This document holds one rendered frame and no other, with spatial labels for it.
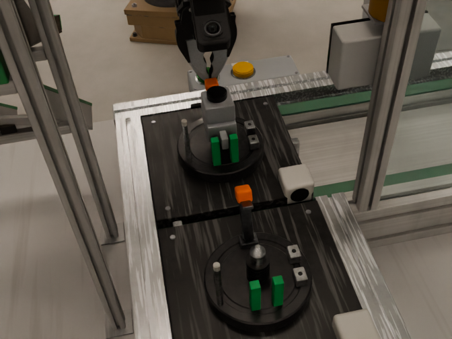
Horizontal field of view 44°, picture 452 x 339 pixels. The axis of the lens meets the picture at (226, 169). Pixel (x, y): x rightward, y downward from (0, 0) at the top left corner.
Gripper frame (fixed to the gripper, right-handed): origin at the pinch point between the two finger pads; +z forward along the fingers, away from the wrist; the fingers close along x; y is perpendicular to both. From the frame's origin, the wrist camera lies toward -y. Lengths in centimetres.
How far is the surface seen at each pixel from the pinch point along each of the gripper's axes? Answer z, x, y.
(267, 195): 10.2, -5.1, -17.3
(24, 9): -20.9, 21.9, -9.8
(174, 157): 10.3, 7.6, -5.9
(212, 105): -1.2, 1.1, -8.3
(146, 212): 11.3, 13.2, -15.6
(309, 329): 10.2, -4.8, -39.6
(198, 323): 10.2, 8.5, -35.8
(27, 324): 21.2, 33.3, -24.5
